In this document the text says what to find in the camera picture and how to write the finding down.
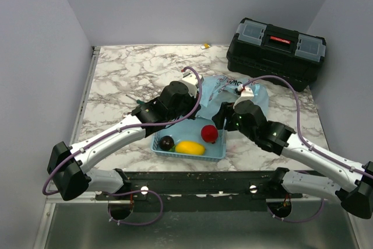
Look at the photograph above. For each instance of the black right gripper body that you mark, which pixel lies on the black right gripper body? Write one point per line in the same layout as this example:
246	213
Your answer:
232	123

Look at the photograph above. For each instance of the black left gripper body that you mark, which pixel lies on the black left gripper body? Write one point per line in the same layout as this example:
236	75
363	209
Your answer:
189	104

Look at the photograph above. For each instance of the smooth red fake apple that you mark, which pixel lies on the smooth red fake apple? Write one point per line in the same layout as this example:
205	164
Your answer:
209	133

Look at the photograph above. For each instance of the light blue plastic bag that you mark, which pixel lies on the light blue plastic bag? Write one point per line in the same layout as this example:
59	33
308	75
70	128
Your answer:
221	88

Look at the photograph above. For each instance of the yellow fake fruit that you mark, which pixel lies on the yellow fake fruit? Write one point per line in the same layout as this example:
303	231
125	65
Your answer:
190	148

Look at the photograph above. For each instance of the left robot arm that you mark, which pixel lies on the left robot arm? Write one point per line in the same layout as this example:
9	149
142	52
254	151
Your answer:
71	168

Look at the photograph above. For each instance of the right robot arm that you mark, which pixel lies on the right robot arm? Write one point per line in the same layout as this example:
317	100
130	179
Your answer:
339	179

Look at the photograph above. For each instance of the dark purple fake mangosteen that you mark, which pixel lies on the dark purple fake mangosteen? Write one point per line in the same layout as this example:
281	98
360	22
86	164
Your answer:
166	143

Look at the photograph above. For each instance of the light blue plastic basket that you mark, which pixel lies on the light blue plastic basket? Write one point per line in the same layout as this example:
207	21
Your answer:
191	139

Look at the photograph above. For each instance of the small yellow white tag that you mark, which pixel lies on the small yellow white tag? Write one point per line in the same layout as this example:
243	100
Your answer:
205	46

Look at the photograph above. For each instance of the black plastic toolbox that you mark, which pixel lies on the black plastic toolbox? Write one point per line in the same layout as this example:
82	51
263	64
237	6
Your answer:
259	49

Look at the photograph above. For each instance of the aluminium extrusion bar left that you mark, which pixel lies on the aluminium extrusion bar left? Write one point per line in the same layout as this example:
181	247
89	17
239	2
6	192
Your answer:
86	197

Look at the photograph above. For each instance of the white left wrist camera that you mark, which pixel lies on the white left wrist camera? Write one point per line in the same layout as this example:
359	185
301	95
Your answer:
190	80

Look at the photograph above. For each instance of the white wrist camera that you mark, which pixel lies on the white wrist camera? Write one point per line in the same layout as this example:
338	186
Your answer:
245	93
190	80

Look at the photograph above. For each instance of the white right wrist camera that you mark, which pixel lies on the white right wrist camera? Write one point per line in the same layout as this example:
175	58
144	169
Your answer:
245	93

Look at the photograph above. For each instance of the black front mounting rail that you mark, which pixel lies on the black front mounting rail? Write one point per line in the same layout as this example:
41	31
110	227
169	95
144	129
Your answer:
200	191

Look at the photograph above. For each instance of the aluminium left side rail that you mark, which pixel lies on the aluminium left side rail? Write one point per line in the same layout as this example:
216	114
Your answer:
85	96

